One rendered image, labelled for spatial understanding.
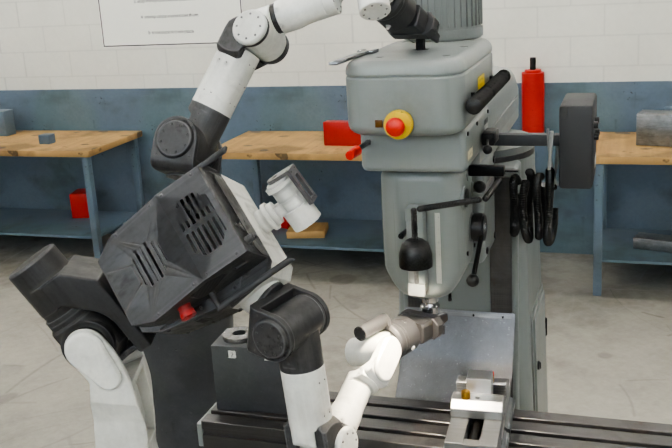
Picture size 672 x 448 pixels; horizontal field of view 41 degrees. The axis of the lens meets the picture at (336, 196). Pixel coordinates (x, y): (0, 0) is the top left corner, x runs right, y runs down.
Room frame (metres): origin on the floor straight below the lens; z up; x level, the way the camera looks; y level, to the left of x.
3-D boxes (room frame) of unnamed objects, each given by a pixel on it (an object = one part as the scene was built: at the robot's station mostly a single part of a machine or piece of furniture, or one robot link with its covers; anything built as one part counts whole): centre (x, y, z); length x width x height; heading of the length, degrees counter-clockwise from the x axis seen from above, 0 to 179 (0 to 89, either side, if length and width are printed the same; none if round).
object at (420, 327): (2.01, -0.15, 1.23); 0.13 x 0.12 x 0.10; 50
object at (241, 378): (2.25, 0.23, 1.05); 0.22 x 0.12 x 0.20; 74
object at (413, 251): (1.84, -0.16, 1.49); 0.07 x 0.07 x 0.06
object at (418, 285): (1.98, -0.18, 1.45); 0.04 x 0.04 x 0.21; 71
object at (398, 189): (2.09, -0.22, 1.47); 0.21 x 0.19 x 0.32; 71
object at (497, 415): (1.99, -0.31, 1.04); 0.12 x 0.06 x 0.04; 74
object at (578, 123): (2.26, -0.63, 1.62); 0.20 x 0.09 x 0.21; 161
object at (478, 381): (2.05, -0.33, 1.06); 0.06 x 0.05 x 0.06; 74
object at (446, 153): (2.12, -0.23, 1.68); 0.34 x 0.24 x 0.10; 161
